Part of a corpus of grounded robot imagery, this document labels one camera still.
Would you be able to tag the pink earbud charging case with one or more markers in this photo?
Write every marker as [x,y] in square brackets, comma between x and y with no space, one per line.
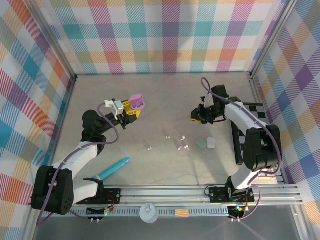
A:
[137,101]

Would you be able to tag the white earbud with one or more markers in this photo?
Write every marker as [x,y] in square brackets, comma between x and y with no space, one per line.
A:
[186,147]
[183,137]

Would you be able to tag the mint green earbud charging case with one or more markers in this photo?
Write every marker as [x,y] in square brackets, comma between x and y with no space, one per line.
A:
[201,144]

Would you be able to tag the white earbud charging case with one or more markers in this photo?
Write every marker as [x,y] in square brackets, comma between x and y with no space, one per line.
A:
[211,143]

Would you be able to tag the pink earbud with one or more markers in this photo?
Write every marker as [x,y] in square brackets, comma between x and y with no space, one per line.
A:
[179,148]

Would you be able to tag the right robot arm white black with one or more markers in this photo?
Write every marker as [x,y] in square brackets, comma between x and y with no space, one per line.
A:
[240,112]

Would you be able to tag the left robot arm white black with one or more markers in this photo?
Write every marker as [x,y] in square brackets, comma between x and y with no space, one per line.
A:
[80,155]

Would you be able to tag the black silver chessboard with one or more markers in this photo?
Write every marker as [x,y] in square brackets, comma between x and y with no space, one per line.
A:
[258,110]

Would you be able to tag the teal cylindrical tube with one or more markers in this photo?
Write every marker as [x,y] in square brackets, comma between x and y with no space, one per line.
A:
[117,165]

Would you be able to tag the small electronics board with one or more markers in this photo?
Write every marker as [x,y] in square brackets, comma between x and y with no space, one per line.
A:
[237,208]
[108,208]

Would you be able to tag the small wooden block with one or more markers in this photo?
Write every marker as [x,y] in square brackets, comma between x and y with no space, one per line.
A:
[181,213]

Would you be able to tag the white round plastic lid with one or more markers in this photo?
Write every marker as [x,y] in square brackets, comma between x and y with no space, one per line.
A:
[148,213]

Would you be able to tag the aluminium side rail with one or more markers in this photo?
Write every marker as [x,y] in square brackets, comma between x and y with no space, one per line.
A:
[68,100]
[256,92]

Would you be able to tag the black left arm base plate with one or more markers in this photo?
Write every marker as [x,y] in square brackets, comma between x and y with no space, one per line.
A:
[113,195]

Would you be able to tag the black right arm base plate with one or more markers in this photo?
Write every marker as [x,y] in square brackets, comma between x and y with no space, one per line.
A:
[217,193]

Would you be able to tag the aluminium mounting rail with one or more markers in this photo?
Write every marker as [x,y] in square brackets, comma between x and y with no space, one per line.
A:
[162,193]

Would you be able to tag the aluminium frame post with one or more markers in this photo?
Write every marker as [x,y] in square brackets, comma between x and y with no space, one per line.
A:
[271,37]
[53,37]

